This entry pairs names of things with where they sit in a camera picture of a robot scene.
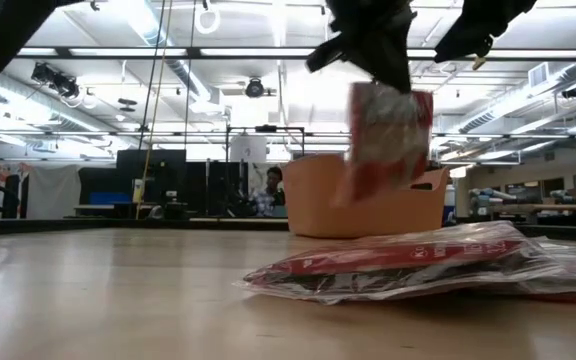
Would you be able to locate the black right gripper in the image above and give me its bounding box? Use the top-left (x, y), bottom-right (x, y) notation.
top-left (324, 0), bottom-right (417, 95)

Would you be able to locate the white panel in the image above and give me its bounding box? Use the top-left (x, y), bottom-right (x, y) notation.
top-left (229, 134), bottom-right (268, 164)

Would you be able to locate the orange plastic basket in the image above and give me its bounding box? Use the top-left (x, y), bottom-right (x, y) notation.
top-left (282, 153), bottom-right (451, 240)

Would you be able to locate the wooden background table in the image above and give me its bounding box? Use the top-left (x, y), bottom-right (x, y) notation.
top-left (467, 201), bottom-right (576, 215)

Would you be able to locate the blue bin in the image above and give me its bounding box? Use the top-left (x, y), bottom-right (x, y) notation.
top-left (88, 191), bottom-right (132, 207)

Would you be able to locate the black rig frame bar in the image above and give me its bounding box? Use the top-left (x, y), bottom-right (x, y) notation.
top-left (16, 45), bottom-right (576, 63)

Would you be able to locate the white coiled cable loop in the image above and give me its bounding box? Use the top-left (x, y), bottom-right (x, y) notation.
top-left (193, 3), bottom-right (222, 36)

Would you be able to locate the black hanging cable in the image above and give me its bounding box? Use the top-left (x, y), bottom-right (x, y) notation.
top-left (137, 0), bottom-right (168, 151)

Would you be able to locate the black ceiling camera cluster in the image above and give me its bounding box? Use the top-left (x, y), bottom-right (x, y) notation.
top-left (30, 61), bottom-right (81, 100)

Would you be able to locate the silver ventilation duct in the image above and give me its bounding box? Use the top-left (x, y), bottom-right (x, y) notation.
top-left (126, 0), bottom-right (227, 114)

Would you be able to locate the yellow hanging cable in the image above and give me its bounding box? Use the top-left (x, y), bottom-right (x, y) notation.
top-left (134, 0), bottom-right (175, 221)

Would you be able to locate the black metal frame stand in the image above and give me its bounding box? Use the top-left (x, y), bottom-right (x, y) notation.
top-left (224, 124), bottom-right (306, 219)

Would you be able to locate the white hanging cloth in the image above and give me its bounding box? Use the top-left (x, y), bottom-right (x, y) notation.
top-left (26, 164), bottom-right (84, 220)

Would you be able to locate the round black ceiling lamp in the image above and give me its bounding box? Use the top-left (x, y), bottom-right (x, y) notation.
top-left (244, 76), bottom-right (266, 100)

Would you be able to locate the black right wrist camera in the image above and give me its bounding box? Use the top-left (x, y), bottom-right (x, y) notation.
top-left (305, 44), bottom-right (351, 74)

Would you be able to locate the person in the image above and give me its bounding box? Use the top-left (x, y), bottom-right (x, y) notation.
top-left (249, 165), bottom-right (287, 219)

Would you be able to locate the white air vent grille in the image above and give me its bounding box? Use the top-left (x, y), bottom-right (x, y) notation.
top-left (527, 61), bottom-right (551, 89)

